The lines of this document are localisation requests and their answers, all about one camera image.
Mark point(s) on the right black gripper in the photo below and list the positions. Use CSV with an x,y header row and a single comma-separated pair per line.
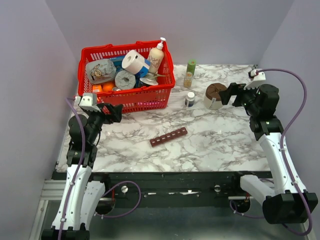
x,y
235,89

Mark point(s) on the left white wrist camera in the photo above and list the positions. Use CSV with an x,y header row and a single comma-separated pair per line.
x,y
88,102

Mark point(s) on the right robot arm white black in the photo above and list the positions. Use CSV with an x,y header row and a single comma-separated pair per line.
x,y
286,202

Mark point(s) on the green lidded spice jar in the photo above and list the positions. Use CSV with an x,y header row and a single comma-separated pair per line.
x,y
190,71

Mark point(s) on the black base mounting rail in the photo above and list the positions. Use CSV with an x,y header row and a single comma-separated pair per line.
x,y
175,189

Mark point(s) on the orange fruit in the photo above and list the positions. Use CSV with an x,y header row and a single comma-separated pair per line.
x,y
108,86

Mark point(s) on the white pill bottle blue label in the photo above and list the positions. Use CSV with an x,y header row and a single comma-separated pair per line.
x,y
190,99

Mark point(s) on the white toilet paper roll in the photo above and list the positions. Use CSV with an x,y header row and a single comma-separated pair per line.
x,y
133,62

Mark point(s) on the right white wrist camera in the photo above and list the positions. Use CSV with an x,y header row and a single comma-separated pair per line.
x,y
257,77

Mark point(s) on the red plastic shopping basket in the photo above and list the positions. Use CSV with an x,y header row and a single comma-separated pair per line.
x,y
137,99

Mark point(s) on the grey wrapped paper roll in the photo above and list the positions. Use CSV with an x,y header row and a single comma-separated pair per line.
x,y
125,80

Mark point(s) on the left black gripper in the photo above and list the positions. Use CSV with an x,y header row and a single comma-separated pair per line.
x,y
117,110

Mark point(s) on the blue package in basket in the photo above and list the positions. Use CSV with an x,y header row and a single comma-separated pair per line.
x,y
117,61

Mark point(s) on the white lidded yogurt cup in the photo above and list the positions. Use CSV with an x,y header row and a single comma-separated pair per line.
x,y
150,79

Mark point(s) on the cream pump lotion bottle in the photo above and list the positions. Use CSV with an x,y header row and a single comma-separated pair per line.
x,y
156,56

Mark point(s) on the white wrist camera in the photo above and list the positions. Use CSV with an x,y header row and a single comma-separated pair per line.
x,y
257,77
88,102

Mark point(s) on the dark red weekly pill organizer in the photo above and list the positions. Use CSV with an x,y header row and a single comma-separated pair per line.
x,y
168,137

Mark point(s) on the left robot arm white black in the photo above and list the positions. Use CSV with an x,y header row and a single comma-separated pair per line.
x,y
82,191

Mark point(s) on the beige cup brown lid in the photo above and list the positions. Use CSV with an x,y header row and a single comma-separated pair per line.
x,y
212,99

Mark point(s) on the orange small carton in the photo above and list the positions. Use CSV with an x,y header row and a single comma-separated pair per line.
x,y
97,88

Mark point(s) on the wrapped grey tissue pack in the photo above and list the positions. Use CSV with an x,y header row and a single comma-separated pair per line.
x,y
100,71

